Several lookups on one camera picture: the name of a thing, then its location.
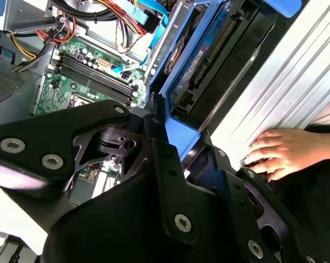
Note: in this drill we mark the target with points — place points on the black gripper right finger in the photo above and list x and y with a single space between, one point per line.
236 191

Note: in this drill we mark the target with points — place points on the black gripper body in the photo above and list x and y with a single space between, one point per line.
121 227

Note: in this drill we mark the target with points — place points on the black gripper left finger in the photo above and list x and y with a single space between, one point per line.
44 137

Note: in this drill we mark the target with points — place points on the hard disk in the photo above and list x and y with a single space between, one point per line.
203 54

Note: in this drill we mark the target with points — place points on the person bare hand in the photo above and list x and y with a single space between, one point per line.
285 153

